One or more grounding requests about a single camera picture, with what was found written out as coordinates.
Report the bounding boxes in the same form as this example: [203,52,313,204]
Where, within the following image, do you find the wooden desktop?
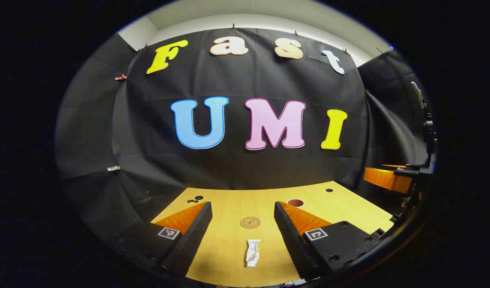
[150,181,394,288]

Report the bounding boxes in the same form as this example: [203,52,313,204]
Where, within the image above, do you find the white toothpaste tube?
[245,239,261,268]

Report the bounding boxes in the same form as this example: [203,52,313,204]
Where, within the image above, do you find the black backdrop cloth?
[55,27,429,240]

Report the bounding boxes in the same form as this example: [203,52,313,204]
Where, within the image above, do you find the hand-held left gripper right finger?
[273,201,384,282]

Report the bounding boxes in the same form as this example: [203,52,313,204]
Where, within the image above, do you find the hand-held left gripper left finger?
[115,201,213,277]

